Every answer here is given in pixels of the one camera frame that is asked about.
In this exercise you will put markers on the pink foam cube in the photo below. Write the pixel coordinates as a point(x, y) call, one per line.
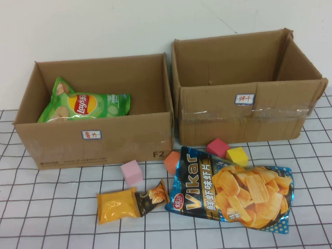
point(132, 172)

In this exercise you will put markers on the cardboard box with F2 print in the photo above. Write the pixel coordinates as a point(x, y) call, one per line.
point(64, 150)

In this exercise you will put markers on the orange foam cube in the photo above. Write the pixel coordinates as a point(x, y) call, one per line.
point(171, 162)

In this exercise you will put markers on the white label red handwriting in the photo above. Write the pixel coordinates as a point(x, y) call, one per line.
point(91, 135)
point(245, 99)

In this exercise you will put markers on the yellow foam cube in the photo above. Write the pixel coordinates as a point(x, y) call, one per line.
point(237, 155)

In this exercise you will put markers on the white grid tablecloth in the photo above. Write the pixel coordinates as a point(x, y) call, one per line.
point(52, 207)

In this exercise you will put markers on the black and orange snack packet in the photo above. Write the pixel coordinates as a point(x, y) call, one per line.
point(153, 198)

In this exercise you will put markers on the taped cardboard box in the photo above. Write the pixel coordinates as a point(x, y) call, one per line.
point(220, 124)

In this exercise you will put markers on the green Lay's chips bag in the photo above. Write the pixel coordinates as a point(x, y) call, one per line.
point(103, 106)

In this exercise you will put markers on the red foam cube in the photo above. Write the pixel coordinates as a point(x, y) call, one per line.
point(218, 147)

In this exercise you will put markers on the blue Vikar chips bag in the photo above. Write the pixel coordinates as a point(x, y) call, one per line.
point(197, 186)

